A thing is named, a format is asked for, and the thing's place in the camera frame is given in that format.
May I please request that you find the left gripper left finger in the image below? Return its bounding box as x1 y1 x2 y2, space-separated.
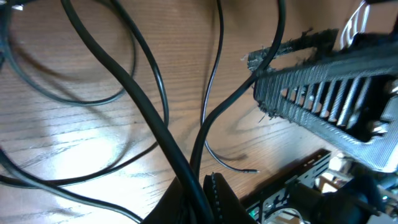
141 178 190 224

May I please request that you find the black usb cable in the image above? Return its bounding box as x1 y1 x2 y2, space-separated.
0 0 261 187
0 0 287 224

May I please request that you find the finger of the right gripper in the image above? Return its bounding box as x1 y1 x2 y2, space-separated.
254 43 397 172
247 29 339 72

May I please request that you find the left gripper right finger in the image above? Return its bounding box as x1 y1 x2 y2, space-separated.
203 173 256 224

